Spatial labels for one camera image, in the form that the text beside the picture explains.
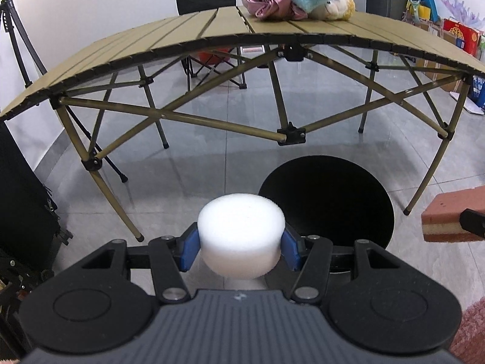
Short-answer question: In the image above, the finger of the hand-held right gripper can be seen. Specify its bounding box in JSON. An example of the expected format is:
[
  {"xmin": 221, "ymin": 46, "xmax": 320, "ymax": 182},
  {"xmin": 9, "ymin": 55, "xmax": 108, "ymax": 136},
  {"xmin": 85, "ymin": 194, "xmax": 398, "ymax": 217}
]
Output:
[{"xmin": 459, "ymin": 208, "xmax": 485, "ymax": 240}]

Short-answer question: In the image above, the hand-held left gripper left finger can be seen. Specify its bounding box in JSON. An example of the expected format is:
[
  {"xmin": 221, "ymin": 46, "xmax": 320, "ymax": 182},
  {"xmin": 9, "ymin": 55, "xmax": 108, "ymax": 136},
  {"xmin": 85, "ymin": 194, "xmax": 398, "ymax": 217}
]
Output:
[{"xmin": 78, "ymin": 223, "xmax": 199, "ymax": 305}]

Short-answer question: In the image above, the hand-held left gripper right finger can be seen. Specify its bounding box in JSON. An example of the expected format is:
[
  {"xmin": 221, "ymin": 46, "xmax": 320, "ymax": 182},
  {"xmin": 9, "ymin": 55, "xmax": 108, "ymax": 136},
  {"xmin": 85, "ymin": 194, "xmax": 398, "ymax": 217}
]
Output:
[{"xmin": 280, "ymin": 223, "xmax": 406, "ymax": 305}]

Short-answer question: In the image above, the pink layered sponge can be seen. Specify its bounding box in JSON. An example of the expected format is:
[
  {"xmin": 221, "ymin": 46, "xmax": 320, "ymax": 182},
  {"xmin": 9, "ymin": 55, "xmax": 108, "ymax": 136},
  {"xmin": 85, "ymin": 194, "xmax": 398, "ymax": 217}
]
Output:
[{"xmin": 420, "ymin": 187, "xmax": 485, "ymax": 243}]

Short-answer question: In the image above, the white foam cylinder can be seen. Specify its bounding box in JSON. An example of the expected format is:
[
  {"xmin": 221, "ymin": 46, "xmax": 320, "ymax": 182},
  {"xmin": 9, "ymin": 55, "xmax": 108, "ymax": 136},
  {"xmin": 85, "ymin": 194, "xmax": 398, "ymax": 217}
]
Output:
[{"xmin": 197, "ymin": 193, "xmax": 286, "ymax": 278}]

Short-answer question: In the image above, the black round trash bin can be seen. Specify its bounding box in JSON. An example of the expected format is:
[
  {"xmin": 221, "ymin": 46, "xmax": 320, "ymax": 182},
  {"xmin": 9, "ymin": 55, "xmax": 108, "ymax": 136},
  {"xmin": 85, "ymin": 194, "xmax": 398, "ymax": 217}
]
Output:
[{"xmin": 258, "ymin": 155, "xmax": 395, "ymax": 274}]

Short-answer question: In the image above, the pink fluffy cloth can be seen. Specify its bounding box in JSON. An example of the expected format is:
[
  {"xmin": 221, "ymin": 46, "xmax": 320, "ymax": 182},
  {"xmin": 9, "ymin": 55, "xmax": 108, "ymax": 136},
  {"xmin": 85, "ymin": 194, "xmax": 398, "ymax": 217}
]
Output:
[{"xmin": 449, "ymin": 298, "xmax": 485, "ymax": 364}]

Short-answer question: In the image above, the blue white carton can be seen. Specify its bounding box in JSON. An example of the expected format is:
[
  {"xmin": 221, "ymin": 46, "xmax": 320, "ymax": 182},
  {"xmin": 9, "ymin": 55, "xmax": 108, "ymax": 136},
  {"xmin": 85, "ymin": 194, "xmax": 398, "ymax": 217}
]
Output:
[{"xmin": 467, "ymin": 75, "xmax": 485, "ymax": 113}]

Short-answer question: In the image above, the large cardboard box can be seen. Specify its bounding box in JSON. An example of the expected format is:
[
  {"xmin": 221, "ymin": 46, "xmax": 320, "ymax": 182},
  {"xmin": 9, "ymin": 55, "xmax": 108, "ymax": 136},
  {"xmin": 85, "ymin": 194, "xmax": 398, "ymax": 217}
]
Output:
[{"xmin": 411, "ymin": 19, "xmax": 474, "ymax": 93}]

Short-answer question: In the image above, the black suitcase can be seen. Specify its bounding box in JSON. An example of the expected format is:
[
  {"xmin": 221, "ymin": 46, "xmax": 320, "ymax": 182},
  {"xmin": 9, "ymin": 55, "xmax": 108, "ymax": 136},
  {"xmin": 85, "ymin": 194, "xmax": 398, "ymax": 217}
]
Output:
[{"xmin": 0, "ymin": 121, "xmax": 74, "ymax": 258}]

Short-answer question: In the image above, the dark equipment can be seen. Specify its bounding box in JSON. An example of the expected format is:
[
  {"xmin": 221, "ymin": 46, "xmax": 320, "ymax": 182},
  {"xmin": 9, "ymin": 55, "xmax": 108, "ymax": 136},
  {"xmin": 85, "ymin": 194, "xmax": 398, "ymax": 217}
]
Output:
[{"xmin": 0, "ymin": 248, "xmax": 57, "ymax": 323}]

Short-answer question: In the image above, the red gift box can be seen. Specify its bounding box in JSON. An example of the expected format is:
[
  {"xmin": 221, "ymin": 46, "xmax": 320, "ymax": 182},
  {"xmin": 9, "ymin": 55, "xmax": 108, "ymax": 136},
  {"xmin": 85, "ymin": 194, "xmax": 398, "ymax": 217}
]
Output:
[{"xmin": 443, "ymin": 18, "xmax": 483, "ymax": 52}]

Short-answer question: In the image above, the black folding chair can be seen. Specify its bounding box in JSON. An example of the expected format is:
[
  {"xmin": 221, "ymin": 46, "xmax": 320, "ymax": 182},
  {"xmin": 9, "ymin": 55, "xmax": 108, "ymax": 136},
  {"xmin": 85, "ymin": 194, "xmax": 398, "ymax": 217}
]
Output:
[{"xmin": 182, "ymin": 47, "xmax": 248, "ymax": 91}]

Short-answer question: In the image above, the tan slatted folding table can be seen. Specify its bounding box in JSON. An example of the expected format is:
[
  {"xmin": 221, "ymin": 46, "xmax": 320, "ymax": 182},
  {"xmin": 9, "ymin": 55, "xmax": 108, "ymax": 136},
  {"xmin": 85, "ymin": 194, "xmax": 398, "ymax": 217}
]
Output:
[{"xmin": 0, "ymin": 5, "xmax": 485, "ymax": 242}]

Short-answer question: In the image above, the purple floral decoration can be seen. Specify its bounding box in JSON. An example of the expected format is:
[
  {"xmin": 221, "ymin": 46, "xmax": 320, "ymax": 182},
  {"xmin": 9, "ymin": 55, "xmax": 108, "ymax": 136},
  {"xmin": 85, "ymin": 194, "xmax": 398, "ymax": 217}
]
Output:
[{"xmin": 432, "ymin": 0, "xmax": 485, "ymax": 31}]

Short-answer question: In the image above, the blue gift bag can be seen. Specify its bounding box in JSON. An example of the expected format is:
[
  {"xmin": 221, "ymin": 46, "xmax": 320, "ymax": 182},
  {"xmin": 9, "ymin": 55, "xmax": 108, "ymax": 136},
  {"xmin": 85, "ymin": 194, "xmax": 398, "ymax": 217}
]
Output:
[{"xmin": 418, "ymin": 0, "xmax": 441, "ymax": 22}]

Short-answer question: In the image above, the pink satin cloth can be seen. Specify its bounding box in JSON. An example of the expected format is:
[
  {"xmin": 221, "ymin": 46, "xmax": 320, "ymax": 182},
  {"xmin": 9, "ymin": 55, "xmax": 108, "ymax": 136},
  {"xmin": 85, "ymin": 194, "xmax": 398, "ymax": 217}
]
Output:
[{"xmin": 243, "ymin": 0, "xmax": 309, "ymax": 21}]

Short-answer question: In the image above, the cream yellow plush toy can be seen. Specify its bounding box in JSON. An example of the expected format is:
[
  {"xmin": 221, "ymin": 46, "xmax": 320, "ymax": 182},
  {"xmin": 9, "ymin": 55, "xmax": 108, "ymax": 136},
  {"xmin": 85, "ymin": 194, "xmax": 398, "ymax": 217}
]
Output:
[{"xmin": 309, "ymin": 0, "xmax": 357, "ymax": 20}]

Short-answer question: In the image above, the black tripod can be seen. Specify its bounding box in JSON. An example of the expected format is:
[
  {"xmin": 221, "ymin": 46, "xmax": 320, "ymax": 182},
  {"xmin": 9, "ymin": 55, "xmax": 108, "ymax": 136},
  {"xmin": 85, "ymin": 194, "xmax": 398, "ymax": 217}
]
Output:
[{"xmin": 0, "ymin": 0, "xmax": 129, "ymax": 183}]

